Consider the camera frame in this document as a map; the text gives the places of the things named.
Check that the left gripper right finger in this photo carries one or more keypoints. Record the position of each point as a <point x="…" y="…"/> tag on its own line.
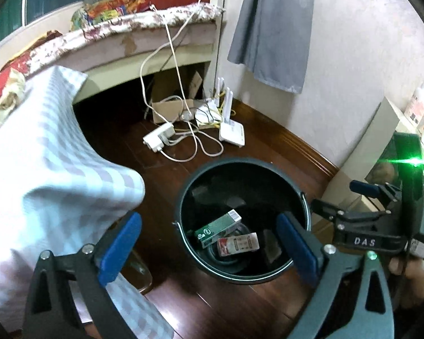
<point x="350" y="296"/>

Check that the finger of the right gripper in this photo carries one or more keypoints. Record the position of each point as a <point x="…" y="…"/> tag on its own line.
<point x="383" y="196"/>
<point x="336" y="215"/>

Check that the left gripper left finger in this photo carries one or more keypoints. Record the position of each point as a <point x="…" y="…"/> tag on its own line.
<point x="50" y="310"/>

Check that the tall red white carton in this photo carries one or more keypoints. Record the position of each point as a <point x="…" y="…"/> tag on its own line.
<point x="233" y="245"/>

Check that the green white milk carton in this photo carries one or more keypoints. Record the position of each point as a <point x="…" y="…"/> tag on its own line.
<point x="218" y="228"/>

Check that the black trash bucket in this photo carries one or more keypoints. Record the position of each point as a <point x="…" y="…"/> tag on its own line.
<point x="259" y="192"/>

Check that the person's right hand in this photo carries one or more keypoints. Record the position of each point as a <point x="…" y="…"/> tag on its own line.
<point x="413" y="271"/>

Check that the pink checkered tablecloth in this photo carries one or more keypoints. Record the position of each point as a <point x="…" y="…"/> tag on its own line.
<point x="58" y="193"/>

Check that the cardboard box under bed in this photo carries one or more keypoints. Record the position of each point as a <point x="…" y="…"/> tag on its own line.
<point x="172" y="95"/>

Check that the grey right curtain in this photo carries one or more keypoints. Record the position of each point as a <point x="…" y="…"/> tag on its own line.
<point x="272" y="40"/>

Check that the yellow red folded blanket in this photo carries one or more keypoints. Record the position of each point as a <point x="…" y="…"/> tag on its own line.
<point x="28" y="49"/>

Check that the bed with floral cover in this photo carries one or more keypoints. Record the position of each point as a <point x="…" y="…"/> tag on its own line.
<point x="125" y="48"/>

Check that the colourful folded blanket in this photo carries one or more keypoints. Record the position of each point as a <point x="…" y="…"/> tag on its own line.
<point x="92" y="14"/>

